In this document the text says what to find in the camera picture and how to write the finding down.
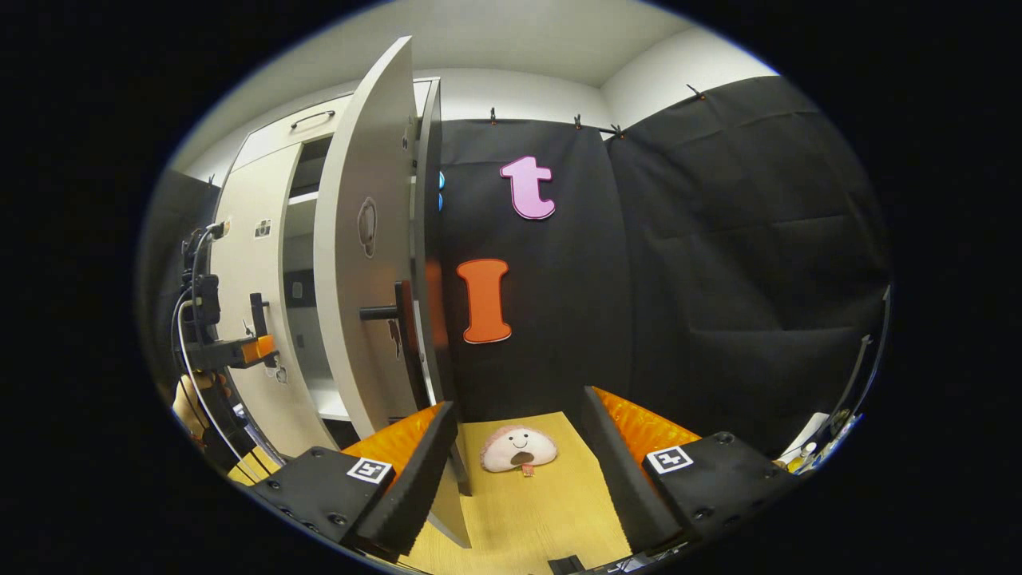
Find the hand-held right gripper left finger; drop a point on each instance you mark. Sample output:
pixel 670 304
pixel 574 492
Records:
pixel 419 479

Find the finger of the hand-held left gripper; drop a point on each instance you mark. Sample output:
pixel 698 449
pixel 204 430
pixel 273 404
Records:
pixel 259 349

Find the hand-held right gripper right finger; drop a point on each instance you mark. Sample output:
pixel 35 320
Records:
pixel 619 471

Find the beige double-door shoe cabinet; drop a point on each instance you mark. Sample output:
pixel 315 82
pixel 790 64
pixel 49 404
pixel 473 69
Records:
pixel 303 343

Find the beige cabinet door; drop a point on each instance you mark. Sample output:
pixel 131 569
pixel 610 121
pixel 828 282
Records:
pixel 359 160
pixel 243 255

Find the white cabinet shelf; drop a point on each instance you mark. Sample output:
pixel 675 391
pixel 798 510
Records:
pixel 303 198
pixel 327 399

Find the beige cabinet drawer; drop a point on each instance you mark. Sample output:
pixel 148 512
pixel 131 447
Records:
pixel 271 136

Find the pink smiling plush toy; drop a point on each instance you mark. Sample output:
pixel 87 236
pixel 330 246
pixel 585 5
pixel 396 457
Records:
pixel 519 449

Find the white tray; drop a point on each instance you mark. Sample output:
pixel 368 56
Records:
pixel 806 433

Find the black backdrop cloth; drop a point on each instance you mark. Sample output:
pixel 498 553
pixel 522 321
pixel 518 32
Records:
pixel 718 279

